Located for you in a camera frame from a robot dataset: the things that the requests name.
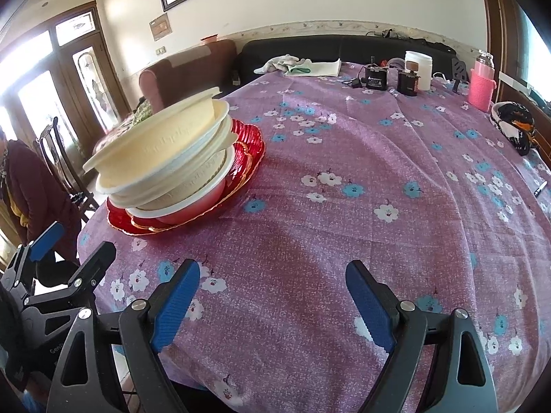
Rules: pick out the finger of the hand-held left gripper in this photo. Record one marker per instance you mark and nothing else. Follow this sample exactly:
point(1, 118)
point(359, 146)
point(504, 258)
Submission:
point(45, 241)
point(101, 258)

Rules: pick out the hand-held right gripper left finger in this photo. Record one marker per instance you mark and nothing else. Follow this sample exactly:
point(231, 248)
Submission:
point(172, 309)

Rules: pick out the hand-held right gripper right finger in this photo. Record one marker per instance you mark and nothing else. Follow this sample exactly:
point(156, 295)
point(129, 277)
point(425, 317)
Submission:
point(370, 309)

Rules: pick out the red plate with gold print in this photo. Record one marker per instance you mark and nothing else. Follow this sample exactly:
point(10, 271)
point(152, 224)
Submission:
point(120, 223)

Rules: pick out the white bowl with lid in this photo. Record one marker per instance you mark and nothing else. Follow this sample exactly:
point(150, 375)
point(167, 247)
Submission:
point(129, 201)

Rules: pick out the dark wooden chair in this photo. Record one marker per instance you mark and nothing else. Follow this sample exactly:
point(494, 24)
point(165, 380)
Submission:
point(60, 155)

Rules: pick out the purple floral tablecloth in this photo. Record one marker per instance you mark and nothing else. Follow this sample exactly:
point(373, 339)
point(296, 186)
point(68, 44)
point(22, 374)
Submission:
point(344, 180)

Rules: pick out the green patterned cushion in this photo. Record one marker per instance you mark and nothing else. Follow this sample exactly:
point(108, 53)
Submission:
point(142, 114)

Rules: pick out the wooden glass door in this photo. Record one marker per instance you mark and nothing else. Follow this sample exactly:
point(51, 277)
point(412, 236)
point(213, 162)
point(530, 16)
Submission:
point(86, 73)

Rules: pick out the brown armchair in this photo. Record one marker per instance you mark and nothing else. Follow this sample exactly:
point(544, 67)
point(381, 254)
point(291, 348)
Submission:
point(181, 73)

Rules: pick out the pen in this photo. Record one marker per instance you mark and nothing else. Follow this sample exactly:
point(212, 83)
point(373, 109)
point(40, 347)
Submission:
point(540, 189)

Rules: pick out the black power adapter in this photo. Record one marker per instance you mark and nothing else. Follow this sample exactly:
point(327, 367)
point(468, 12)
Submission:
point(356, 83)

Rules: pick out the black electronic box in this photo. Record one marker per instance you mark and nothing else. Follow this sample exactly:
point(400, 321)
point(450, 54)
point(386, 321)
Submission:
point(374, 81)

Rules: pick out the dark small jar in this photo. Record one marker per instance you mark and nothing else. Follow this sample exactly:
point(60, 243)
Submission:
point(408, 84)

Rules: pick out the black white orange cloth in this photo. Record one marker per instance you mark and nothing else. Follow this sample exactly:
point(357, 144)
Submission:
point(514, 127)

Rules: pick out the white plastic jar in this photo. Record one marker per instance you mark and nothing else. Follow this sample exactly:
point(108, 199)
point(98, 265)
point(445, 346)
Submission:
point(419, 69)

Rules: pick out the pink bottle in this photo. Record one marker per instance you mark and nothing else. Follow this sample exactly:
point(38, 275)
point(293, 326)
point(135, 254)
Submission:
point(482, 84)

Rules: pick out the black phone stand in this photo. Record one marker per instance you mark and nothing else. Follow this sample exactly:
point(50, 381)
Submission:
point(459, 73)

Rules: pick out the black sofa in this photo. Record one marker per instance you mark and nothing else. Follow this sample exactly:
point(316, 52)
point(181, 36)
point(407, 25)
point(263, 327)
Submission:
point(344, 49)

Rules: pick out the white gloves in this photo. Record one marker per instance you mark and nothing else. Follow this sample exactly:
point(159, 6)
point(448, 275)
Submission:
point(280, 62)

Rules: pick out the white box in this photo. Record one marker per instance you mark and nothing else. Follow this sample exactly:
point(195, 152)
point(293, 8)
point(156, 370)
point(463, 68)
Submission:
point(512, 81)

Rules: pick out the window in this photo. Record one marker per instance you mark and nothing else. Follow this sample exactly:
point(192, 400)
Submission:
point(536, 51)

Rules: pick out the small wall plaque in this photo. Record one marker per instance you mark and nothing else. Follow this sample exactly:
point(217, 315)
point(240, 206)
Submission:
point(160, 28)

